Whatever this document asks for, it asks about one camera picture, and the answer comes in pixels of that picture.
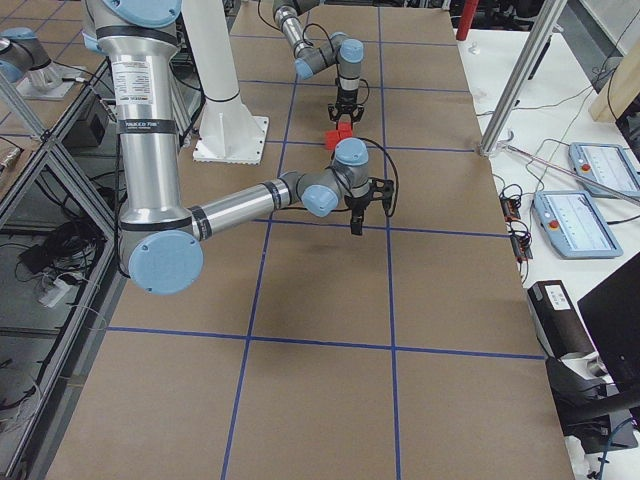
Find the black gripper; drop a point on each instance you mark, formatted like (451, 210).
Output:
(347, 96)
(358, 204)

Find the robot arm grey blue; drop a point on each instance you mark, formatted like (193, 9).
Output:
(161, 238)
(339, 50)

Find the red cylinder on table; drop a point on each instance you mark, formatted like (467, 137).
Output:
(466, 19)

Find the near teach pendant tablet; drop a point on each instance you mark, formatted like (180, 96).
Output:
(574, 225)

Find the teach pendant tablet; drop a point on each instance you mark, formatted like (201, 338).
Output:
(608, 164)
(574, 225)

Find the black box device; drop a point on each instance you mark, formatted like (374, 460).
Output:
(558, 326)

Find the far teach pendant tablet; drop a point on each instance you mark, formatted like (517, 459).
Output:
(608, 164)

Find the black monitor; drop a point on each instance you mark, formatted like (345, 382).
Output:
(611, 314)

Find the white pedestal base plate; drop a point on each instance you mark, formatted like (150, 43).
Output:
(229, 133)

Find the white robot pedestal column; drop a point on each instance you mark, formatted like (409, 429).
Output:
(208, 35)

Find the aluminium frame post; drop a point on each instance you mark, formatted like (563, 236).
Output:
(537, 38)

